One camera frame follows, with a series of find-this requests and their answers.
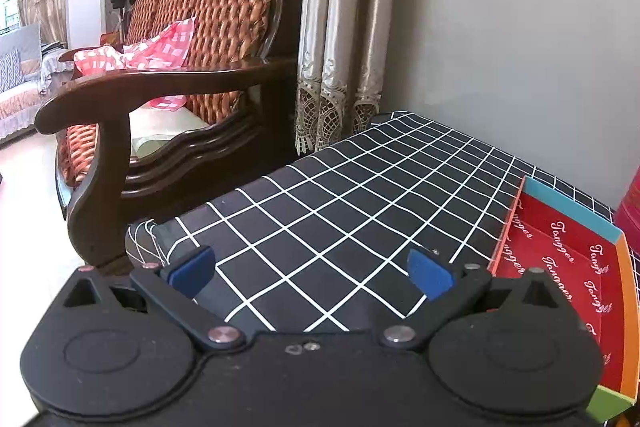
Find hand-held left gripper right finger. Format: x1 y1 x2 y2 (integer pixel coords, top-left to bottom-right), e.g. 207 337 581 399
380 248 573 350

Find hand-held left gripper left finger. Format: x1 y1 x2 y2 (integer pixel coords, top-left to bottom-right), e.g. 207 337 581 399
62 246 248 352

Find red cardboard box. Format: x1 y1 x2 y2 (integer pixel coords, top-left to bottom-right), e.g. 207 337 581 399
487 176 640 423

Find black white checkered tablecloth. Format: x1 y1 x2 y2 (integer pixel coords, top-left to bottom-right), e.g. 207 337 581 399
125 111 640 338

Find pale seat cushion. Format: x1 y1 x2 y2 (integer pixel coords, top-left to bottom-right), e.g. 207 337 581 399
130 107 208 158

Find red thermos flask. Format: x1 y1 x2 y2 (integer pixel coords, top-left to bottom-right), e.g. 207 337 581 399
614 167 640 253

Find pink checkered cloth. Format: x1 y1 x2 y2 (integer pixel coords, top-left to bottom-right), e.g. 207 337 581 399
74 18 196 110

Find grey covered sofa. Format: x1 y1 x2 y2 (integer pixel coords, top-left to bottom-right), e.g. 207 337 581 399
0 23 68 140

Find wooden sofa with orange cushions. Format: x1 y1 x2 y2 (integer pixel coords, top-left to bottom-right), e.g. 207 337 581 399
35 0 307 270

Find zigzag patterned pillow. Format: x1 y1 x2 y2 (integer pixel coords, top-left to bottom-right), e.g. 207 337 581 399
0 49 23 94

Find beige satin curtain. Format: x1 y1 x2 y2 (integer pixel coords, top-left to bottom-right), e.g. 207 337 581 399
295 0 401 158

